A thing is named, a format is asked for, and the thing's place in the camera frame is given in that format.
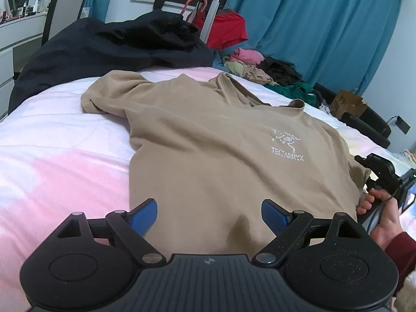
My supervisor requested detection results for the tan sweatshirt with logo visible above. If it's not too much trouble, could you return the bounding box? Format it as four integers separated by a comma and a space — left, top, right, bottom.
81, 70, 369, 256

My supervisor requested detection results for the metal clothes rack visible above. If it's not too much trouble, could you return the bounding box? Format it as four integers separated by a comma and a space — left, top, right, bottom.
180, 0, 221, 44

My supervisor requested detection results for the person's right hand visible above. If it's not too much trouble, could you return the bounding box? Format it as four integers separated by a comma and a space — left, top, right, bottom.
356, 188, 403, 250

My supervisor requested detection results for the dark red sleeve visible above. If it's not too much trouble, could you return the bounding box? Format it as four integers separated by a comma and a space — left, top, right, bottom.
385, 232, 416, 291

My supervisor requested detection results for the black sofa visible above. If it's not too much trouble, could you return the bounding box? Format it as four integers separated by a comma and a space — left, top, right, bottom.
311, 82, 393, 150

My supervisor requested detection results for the brown paper bag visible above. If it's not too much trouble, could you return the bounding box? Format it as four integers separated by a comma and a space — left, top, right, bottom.
329, 89, 368, 120

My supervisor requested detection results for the green garment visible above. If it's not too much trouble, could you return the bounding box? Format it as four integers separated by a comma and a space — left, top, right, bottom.
265, 82, 318, 106

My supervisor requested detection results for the black garment on sofa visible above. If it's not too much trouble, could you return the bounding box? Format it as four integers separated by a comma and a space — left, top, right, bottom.
257, 56, 302, 86

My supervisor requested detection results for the beige garment on sofa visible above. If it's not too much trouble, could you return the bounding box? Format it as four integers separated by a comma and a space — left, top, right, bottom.
222, 56, 277, 85

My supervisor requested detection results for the blue curtain right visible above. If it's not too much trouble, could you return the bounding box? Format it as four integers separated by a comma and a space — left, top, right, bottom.
226, 0, 402, 94

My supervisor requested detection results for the pink garment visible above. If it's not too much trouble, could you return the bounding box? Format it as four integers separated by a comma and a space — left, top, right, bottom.
229, 48, 264, 65

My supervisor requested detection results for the dark navy garment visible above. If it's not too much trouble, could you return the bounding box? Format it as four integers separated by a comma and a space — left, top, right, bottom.
8, 10, 214, 113

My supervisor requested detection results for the red garment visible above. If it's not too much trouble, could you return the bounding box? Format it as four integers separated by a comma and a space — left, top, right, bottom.
202, 9, 248, 51

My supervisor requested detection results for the white dresser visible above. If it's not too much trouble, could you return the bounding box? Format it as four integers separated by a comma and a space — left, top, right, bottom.
0, 13, 47, 119

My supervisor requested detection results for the grey chair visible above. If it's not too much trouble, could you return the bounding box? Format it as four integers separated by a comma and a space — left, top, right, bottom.
42, 0, 84, 46

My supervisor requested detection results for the wall power socket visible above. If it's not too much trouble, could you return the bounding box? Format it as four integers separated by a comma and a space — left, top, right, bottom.
395, 115, 410, 134

